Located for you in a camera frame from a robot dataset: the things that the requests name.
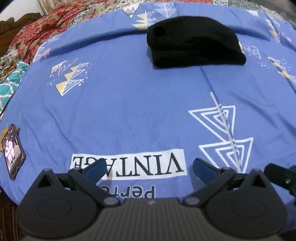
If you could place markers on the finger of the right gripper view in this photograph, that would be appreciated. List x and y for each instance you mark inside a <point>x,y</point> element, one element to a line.
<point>283,177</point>

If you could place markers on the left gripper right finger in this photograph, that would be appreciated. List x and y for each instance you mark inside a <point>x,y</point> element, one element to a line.
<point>215,180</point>

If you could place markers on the smartphone with lit screen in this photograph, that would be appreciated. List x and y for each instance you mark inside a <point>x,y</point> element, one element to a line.
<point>11,147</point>

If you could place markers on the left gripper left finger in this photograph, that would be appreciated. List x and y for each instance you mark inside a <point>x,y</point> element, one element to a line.
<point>86,180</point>

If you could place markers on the black pants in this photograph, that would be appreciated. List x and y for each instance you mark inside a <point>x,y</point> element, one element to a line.
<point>186,41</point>

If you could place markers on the dark wooden headboard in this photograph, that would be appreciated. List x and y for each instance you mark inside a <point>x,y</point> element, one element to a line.
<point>10,28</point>

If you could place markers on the teal patterned cloth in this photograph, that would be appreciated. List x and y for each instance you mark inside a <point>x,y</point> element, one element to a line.
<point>13,70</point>

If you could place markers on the red floral blanket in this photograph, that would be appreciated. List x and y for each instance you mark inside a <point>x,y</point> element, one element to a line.
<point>66,15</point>

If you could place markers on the blue patterned bedsheet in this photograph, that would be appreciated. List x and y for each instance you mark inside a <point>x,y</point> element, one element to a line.
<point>92,92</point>

